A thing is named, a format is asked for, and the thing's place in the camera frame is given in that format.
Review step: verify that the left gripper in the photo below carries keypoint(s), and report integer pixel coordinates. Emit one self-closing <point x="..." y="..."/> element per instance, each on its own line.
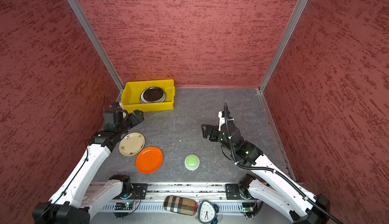
<point x="140" y="118"/>

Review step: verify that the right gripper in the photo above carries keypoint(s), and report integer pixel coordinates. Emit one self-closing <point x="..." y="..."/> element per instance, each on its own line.
<point x="215" y="129"/>

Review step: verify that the white plate flower outline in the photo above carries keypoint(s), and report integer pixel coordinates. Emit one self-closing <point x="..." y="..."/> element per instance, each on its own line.
<point x="145" y="102"/>

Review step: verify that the orange plate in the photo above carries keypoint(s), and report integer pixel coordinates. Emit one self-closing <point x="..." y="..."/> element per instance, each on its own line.
<point x="149" y="160"/>

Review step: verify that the small black dish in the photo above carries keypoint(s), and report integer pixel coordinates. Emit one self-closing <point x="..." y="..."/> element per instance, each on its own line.
<point x="153" y="94"/>

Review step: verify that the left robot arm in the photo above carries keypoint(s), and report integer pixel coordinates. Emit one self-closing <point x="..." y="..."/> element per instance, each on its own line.
<point x="68" y="205"/>

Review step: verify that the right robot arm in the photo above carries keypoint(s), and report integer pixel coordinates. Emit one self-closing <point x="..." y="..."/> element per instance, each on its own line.
<point x="266" y="182"/>

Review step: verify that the yellow plastic bin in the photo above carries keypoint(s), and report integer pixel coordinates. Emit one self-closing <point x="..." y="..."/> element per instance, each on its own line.
<point x="131" y="96"/>

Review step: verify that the cream beige plate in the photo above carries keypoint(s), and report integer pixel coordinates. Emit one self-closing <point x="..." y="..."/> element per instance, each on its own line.
<point x="132" y="144"/>

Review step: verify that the green push button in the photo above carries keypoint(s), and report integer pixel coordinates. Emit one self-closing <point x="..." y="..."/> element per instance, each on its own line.
<point x="192" y="162"/>

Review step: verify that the white analog clock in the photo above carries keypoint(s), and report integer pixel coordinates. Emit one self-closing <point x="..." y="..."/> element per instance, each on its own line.
<point x="208" y="213"/>

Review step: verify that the plaid glasses case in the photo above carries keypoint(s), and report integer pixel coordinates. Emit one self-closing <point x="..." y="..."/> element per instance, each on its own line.
<point x="180" y="205"/>

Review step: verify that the right controller board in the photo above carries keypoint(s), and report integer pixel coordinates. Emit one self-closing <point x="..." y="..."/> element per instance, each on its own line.
<point x="249" y="207"/>

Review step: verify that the controller board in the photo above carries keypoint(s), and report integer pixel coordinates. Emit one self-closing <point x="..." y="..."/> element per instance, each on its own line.
<point x="249" y="207"/>
<point x="123" y="207"/>

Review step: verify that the left controller board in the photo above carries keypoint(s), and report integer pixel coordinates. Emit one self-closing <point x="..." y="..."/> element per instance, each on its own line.
<point x="123" y="207"/>

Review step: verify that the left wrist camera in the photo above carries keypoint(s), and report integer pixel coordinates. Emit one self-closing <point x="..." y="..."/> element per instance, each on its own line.
<point x="114" y="117"/>

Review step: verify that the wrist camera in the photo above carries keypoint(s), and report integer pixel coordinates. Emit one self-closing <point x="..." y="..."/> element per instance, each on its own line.
<point x="114" y="117"/>
<point x="222" y="119"/>

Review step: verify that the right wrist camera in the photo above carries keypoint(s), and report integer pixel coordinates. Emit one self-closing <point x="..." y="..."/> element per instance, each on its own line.
<point x="222" y="119"/>

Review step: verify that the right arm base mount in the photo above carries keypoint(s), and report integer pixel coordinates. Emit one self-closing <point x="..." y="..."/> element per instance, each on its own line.
<point x="232" y="192"/>

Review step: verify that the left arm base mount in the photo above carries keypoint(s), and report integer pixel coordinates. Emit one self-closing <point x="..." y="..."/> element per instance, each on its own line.
<point x="135" y="191"/>

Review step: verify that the aluminium mounting rail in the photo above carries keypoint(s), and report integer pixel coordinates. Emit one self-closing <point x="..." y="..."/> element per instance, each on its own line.
<point x="196" y="190"/>

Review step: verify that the left aluminium corner post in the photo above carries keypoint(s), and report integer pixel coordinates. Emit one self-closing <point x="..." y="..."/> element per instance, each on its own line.
<point x="82" y="18"/>

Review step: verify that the aluminium corner post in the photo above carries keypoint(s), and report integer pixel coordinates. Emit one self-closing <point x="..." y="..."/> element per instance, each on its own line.
<point x="294" y="18"/>
<point x="82" y="18"/>

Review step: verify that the right aluminium corner post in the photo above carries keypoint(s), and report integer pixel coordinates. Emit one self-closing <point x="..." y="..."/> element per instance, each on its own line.
<point x="294" y="18"/>

